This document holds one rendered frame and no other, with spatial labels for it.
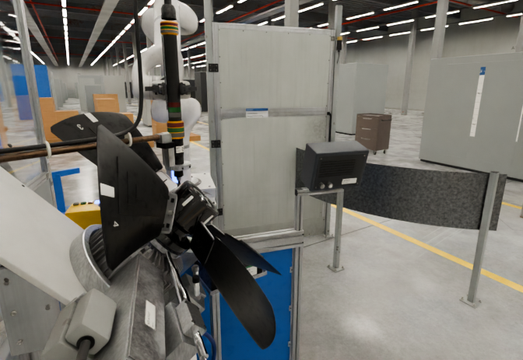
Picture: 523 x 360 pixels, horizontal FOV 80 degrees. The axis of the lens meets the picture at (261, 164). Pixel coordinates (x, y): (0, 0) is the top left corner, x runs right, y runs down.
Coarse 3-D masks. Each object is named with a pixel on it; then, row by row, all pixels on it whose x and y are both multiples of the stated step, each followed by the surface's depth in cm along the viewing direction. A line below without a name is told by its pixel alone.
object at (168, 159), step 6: (162, 138) 78; (168, 138) 79; (156, 144) 80; (162, 144) 79; (168, 144) 79; (174, 144) 80; (162, 150) 82; (168, 150) 80; (162, 156) 82; (168, 156) 80; (168, 162) 81; (174, 162) 82; (186, 162) 86; (168, 168) 82; (174, 168) 81; (180, 168) 82; (186, 168) 83
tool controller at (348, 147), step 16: (320, 144) 139; (336, 144) 140; (352, 144) 142; (304, 160) 141; (320, 160) 132; (336, 160) 134; (352, 160) 137; (304, 176) 142; (320, 176) 136; (336, 176) 138; (352, 176) 141
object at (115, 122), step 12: (72, 120) 74; (84, 120) 76; (108, 120) 82; (120, 120) 85; (60, 132) 70; (72, 132) 72; (84, 132) 74; (96, 132) 76; (132, 132) 84; (132, 144) 80; (144, 144) 83; (84, 156) 71; (96, 156) 73; (144, 156) 80; (156, 156) 82; (156, 168) 79
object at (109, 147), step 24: (120, 144) 53; (120, 168) 51; (144, 168) 59; (120, 192) 49; (144, 192) 57; (168, 192) 67; (120, 216) 48; (144, 216) 57; (120, 240) 48; (144, 240) 57
